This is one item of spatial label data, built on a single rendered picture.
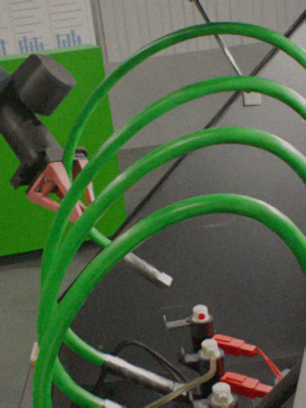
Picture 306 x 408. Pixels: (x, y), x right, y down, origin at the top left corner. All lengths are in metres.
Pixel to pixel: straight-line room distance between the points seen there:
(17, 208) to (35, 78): 3.18
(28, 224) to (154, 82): 3.45
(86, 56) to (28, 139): 3.03
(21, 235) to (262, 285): 3.09
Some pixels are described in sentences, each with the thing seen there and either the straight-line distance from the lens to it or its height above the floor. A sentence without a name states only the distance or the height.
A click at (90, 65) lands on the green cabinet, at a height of 1.20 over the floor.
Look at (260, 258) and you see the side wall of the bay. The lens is 1.05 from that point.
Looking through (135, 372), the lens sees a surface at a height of 1.09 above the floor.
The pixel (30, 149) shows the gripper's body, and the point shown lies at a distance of 0.84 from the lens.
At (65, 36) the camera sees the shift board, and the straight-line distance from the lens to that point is 7.01.
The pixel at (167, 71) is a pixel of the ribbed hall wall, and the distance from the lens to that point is 7.06.
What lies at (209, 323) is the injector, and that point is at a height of 1.09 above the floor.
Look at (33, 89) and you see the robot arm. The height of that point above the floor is 1.36.
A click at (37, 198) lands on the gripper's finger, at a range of 0.82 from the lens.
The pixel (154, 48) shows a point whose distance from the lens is 0.73.
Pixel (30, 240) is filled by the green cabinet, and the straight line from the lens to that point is 4.06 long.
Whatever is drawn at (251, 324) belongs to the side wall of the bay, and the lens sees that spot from 1.10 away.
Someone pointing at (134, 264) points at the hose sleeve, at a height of 1.13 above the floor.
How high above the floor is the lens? 1.44
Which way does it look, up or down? 17 degrees down
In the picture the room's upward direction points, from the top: 8 degrees counter-clockwise
